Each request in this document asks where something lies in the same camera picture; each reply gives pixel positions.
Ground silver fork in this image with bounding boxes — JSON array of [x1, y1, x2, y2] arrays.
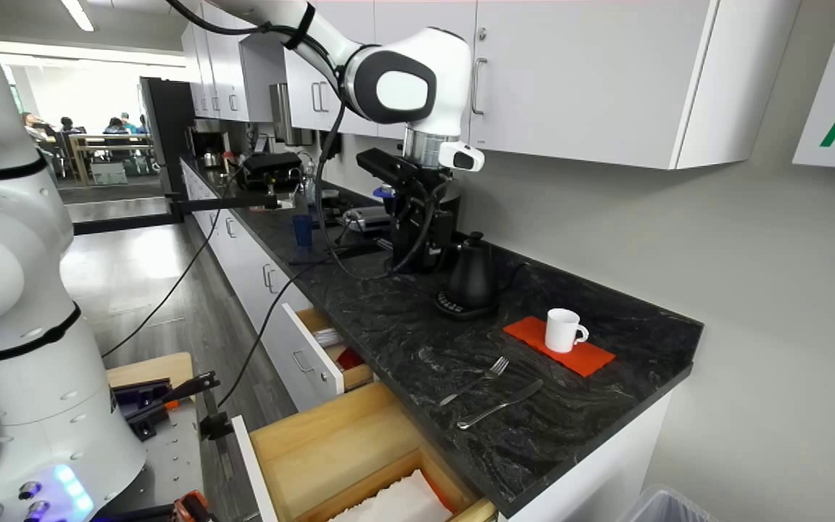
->
[[438, 356, 511, 407]]

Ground small white-front drawer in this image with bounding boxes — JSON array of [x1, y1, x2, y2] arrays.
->
[[281, 302, 375, 397]]

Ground silver knife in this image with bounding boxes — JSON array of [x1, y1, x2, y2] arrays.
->
[[455, 378, 545, 431]]

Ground large wooden drawer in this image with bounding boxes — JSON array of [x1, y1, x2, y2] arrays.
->
[[231, 381, 499, 522]]

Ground silver toaster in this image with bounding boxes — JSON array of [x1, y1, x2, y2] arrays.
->
[[344, 204, 394, 233]]

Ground black electric kettle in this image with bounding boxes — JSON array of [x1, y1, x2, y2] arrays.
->
[[435, 231, 528, 322]]

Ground blue cup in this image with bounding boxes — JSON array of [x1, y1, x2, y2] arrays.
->
[[291, 213, 315, 252]]

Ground white mug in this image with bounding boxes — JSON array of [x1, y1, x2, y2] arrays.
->
[[544, 308, 591, 355]]

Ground steel towel dispenser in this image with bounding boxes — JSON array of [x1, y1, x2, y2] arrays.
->
[[268, 81, 315, 148]]

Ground white upper cabinets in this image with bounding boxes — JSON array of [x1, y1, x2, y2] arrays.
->
[[181, 0, 803, 172]]

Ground red napkin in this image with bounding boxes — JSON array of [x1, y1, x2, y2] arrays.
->
[[502, 315, 617, 378]]

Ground black refrigerator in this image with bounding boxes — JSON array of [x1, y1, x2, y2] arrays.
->
[[138, 75, 198, 198]]

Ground stack of white napkins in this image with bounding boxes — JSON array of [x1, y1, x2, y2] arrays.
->
[[326, 469, 455, 522]]

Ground group of people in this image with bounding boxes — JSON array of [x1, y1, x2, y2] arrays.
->
[[22, 110, 151, 140]]

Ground wooden table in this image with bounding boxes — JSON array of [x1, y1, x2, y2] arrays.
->
[[65, 132, 155, 186]]

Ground black clamp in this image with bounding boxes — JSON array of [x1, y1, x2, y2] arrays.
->
[[112, 370, 221, 442]]

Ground bin with clear liner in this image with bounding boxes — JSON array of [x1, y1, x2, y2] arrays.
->
[[619, 484, 724, 522]]

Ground ceiling light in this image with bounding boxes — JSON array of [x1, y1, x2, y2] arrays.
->
[[59, 0, 96, 33]]

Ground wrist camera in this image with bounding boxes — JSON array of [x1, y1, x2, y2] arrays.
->
[[356, 148, 423, 195]]

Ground camera on mount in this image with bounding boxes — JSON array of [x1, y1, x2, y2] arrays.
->
[[167, 150, 305, 216]]

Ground black cable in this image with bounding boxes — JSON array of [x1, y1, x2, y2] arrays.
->
[[101, 167, 246, 359]]

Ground orange-handled clamp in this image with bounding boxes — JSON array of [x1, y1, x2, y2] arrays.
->
[[170, 489, 217, 522]]

